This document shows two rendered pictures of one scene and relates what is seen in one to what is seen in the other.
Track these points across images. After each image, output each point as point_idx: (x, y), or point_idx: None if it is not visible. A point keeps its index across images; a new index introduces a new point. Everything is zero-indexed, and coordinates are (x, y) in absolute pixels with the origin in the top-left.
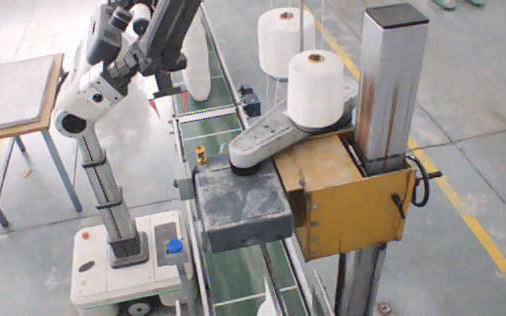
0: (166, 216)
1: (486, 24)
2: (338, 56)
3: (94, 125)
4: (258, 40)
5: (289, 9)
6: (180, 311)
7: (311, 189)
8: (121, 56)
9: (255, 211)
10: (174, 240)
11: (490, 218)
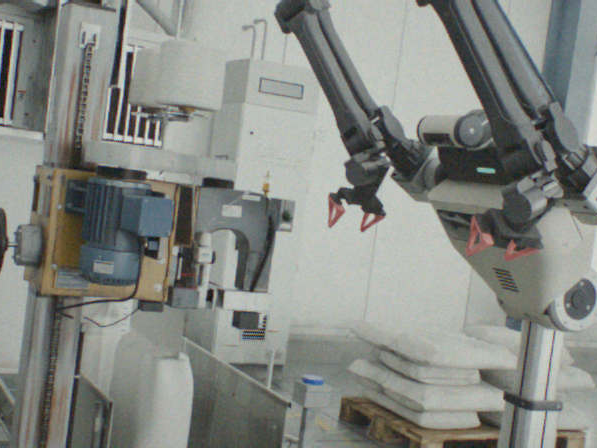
0: None
1: None
2: (140, 49)
3: (502, 303)
4: (224, 76)
5: (189, 9)
6: (280, 398)
7: (148, 178)
8: (477, 196)
9: (198, 184)
10: (316, 379)
11: None
